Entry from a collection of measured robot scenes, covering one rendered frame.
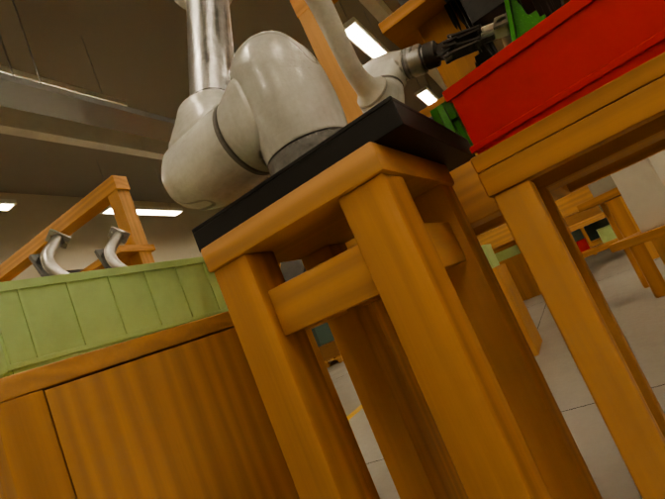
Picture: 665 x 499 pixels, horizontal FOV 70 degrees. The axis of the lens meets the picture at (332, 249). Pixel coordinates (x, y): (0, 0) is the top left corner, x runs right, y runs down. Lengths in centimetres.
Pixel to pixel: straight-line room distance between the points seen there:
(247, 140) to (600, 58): 51
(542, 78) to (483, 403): 42
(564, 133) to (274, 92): 42
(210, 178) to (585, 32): 61
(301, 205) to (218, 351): 51
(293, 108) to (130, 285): 56
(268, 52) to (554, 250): 52
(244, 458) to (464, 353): 60
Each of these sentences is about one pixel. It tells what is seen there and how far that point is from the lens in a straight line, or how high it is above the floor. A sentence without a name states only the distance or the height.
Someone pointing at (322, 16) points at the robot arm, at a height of 142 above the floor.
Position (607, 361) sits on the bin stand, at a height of 49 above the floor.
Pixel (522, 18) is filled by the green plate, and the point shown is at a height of 117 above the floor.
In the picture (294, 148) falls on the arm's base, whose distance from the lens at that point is 74.
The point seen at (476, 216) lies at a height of 76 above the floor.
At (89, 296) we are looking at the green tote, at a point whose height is 91.
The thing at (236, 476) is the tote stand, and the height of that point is 47.
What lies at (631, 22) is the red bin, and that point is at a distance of 72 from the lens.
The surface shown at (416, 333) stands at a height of 62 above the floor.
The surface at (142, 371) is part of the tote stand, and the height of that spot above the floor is 73.
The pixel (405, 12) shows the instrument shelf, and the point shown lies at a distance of 174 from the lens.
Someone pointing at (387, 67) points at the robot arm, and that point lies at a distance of 149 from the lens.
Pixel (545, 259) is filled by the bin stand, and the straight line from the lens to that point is 67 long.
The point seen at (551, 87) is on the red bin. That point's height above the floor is 84.
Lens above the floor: 66
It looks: 9 degrees up
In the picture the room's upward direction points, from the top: 23 degrees counter-clockwise
